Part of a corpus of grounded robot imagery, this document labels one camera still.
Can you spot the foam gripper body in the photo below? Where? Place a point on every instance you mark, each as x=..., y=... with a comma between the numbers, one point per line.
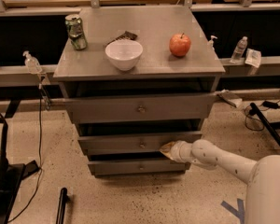
x=176, y=151

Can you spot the grey drawer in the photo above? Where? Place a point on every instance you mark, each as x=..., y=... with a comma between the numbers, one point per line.
x=139, y=107
x=132, y=143
x=137, y=166

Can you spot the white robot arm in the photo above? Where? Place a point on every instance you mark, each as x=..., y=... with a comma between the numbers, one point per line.
x=262, y=177

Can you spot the grey bottom drawer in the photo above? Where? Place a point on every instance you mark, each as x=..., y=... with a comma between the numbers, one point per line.
x=137, y=166

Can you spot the grey drawer cabinet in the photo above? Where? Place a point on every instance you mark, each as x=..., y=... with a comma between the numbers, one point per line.
x=88, y=73

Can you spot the grey top drawer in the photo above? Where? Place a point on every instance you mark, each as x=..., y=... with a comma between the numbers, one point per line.
x=139, y=107

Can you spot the blue tape cross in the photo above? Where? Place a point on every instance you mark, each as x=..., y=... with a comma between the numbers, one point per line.
x=238, y=211

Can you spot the white bowl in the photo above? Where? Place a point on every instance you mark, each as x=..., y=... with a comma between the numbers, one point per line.
x=124, y=54

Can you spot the red apple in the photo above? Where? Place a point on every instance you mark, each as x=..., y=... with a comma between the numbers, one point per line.
x=179, y=45

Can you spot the black stand leg right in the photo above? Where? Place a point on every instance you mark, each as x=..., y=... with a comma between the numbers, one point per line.
x=272, y=127

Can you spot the black bar on floor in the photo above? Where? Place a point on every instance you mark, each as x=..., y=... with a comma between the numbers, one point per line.
x=63, y=200

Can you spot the small pump bottle right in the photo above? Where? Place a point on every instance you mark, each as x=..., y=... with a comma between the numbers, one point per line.
x=211, y=42

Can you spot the dark snack packet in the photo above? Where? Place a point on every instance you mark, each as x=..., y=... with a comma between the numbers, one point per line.
x=126, y=35

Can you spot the white paper packet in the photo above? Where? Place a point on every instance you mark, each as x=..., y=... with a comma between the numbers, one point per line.
x=253, y=58

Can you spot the clear water bottle right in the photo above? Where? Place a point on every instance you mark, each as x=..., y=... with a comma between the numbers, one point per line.
x=239, y=50

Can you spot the green soda can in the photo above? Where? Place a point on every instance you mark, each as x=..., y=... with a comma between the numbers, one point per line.
x=74, y=27

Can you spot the left sanitizer pump bottle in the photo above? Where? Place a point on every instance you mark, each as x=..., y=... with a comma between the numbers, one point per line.
x=32, y=63

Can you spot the black stand base left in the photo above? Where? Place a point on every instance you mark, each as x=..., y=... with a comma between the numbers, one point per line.
x=11, y=175

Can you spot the white box on rail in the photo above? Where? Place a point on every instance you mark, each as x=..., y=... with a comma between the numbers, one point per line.
x=230, y=98

